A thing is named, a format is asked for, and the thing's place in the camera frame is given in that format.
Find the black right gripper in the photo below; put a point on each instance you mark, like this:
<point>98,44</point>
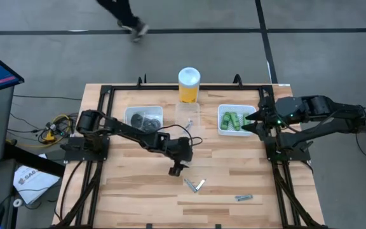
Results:
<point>269,119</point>

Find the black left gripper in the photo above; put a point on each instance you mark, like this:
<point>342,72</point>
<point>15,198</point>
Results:
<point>180,149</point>

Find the green travel bottle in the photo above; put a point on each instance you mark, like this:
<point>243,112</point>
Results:
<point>246,119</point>
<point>235,121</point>
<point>225,121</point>

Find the black round item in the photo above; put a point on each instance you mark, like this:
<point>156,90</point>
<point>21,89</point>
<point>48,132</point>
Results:
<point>136,120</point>
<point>152,124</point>

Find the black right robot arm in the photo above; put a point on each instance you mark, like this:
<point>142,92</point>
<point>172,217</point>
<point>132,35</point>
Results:
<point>322,109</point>

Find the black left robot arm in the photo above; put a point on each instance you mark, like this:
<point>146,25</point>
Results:
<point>122,128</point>

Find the chrome open nail clipper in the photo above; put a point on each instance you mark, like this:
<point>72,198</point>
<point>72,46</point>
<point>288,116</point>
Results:
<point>190,185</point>

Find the white perforated plastic basket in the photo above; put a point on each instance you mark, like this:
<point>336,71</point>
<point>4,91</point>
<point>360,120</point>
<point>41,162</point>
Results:
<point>234,133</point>

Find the clear plastic bin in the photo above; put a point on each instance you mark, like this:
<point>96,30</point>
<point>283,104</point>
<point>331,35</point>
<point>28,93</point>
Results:
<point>187,109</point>

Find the silver and green bolt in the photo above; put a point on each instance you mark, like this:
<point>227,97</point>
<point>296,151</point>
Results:
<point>243,198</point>

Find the yellow canister with white lid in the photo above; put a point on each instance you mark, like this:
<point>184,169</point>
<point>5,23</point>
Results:
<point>188,92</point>

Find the white solid plastic bin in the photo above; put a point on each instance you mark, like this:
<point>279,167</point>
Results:
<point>128,109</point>

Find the black desk bar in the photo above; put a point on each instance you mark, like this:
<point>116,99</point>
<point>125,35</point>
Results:
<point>33,160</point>

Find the white printed paper sheet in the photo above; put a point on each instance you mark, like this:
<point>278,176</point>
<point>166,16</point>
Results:
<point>33,184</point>

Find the person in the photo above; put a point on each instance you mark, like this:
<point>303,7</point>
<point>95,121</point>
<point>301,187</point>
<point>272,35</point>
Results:
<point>122,12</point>

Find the white tape roll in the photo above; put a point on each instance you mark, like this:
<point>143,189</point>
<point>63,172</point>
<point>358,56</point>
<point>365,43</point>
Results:
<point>17,203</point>

